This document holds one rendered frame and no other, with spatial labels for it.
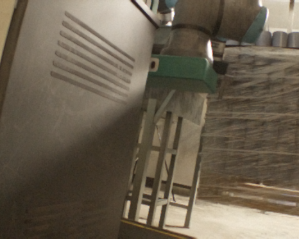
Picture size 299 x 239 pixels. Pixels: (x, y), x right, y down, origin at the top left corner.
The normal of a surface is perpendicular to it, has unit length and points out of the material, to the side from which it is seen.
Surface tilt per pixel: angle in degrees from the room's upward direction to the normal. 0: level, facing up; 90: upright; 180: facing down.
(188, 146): 90
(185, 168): 90
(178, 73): 90
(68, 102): 90
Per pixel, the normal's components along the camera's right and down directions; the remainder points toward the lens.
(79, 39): 0.91, 0.14
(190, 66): -0.37, -0.12
